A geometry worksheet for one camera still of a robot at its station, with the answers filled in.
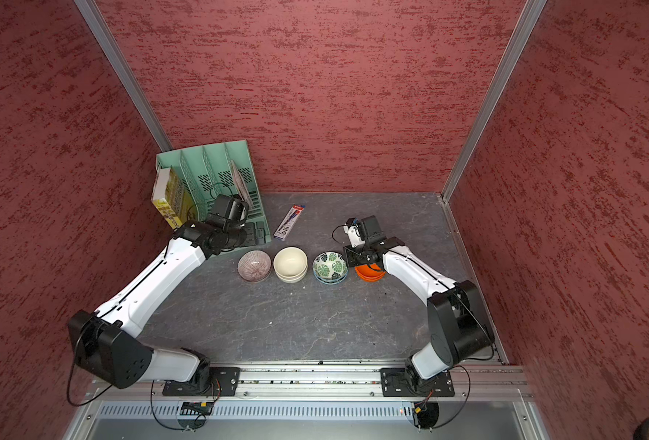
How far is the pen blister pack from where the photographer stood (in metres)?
1.08

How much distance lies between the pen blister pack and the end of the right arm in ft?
1.20

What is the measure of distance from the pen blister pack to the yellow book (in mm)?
338

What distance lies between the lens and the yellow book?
851mm
